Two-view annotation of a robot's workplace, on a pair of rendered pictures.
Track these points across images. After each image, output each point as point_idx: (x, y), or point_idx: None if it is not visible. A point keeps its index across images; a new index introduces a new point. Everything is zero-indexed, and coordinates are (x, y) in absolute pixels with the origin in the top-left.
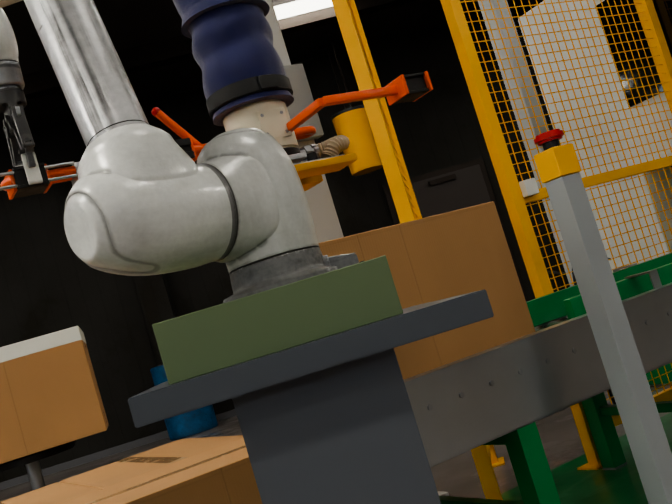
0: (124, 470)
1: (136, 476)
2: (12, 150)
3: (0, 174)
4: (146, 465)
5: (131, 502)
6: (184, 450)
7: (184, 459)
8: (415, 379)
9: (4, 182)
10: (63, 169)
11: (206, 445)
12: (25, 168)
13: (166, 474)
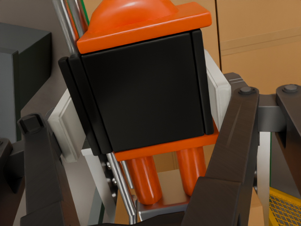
0: (291, 8)
1: (212, 14)
2: (232, 132)
3: (52, 4)
4: (267, 27)
5: (83, 0)
6: (277, 60)
7: (212, 52)
8: (92, 174)
9: (97, 7)
10: (131, 178)
11: (255, 75)
12: (64, 94)
13: None
